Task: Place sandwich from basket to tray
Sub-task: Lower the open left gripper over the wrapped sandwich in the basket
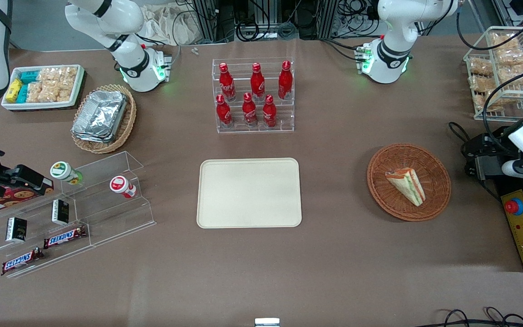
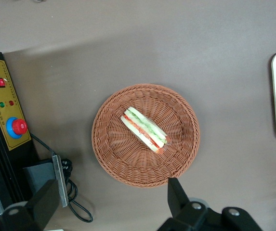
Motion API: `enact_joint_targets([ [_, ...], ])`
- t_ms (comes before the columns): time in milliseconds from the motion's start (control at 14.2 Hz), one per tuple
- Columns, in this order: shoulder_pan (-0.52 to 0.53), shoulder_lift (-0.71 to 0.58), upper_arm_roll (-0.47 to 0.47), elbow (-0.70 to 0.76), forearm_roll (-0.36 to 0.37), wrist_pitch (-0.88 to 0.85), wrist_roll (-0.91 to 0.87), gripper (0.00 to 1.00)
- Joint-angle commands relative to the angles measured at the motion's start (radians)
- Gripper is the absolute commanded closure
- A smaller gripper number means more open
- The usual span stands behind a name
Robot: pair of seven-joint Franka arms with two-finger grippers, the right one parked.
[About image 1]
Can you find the clear acrylic stepped display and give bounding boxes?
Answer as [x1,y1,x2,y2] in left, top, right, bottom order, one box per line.
[60,151,157,248]
[0,182,93,279]

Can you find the triangular sandwich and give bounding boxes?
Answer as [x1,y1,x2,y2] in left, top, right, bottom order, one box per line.
[385,167,426,207]

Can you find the black countertop appliance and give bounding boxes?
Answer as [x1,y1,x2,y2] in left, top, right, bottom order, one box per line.
[464,126,523,182]

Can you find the small black box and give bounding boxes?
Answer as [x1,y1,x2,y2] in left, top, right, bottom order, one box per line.
[6,217,28,243]
[52,199,70,226]

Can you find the snickers chocolate bar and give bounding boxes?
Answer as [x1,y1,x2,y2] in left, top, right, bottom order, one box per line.
[44,226,88,249]
[1,248,45,276]

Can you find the white rectangular snack tray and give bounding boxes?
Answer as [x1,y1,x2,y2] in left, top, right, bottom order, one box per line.
[1,64,85,111]

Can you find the round brown wicker basket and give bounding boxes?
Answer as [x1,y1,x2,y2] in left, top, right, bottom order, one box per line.
[367,144,452,222]

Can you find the white wire rack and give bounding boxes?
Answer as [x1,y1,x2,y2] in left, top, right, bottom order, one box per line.
[463,26,523,122]

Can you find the oval light wicker basket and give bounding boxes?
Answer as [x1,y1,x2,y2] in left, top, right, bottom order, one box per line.
[71,84,137,154]

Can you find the red lid yogurt bottle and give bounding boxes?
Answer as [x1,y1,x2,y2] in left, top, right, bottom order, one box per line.
[109,176,138,199]

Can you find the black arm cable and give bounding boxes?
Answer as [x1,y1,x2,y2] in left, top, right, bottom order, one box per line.
[456,8,523,137]

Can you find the black looped cable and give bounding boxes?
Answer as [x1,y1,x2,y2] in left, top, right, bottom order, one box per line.
[448,121,472,147]

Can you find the black table edge cable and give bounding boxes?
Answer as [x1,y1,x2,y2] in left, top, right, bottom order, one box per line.
[425,307,523,327]

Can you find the beige plastic tray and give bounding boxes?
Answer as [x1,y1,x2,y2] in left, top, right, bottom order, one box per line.
[197,158,302,228]

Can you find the yellow snack packet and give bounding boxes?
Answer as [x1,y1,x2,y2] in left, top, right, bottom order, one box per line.
[5,79,23,104]

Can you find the red cookie box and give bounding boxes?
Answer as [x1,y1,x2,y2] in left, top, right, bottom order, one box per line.
[0,179,55,217]

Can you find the coiled black background cables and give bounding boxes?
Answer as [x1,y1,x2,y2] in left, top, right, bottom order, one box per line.
[236,16,299,42]

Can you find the crumpled beige cloth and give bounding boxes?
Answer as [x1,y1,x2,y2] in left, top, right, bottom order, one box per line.
[140,4,202,46]

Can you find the red cola bottle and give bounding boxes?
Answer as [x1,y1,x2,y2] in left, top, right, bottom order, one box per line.
[262,94,278,129]
[218,63,237,102]
[216,94,233,128]
[250,63,266,102]
[242,93,258,128]
[278,60,294,100]

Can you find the bagged fried snack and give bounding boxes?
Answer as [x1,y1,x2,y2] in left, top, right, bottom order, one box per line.
[474,92,503,112]
[469,58,494,76]
[495,48,523,67]
[469,75,496,92]
[502,64,523,85]
[490,33,519,50]

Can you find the clear acrylic bottle rack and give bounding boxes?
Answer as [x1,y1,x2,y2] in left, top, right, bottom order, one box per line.
[212,58,295,134]

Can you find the green lid yogurt bottle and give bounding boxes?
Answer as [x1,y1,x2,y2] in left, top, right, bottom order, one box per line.
[50,161,84,186]

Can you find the stacked aluminium foil trays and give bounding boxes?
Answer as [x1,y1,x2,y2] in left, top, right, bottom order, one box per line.
[72,90,128,144]

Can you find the clear rice cracker bag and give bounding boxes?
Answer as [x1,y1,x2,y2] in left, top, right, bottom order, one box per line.
[57,77,77,102]
[37,67,79,84]
[39,82,60,103]
[26,82,44,103]

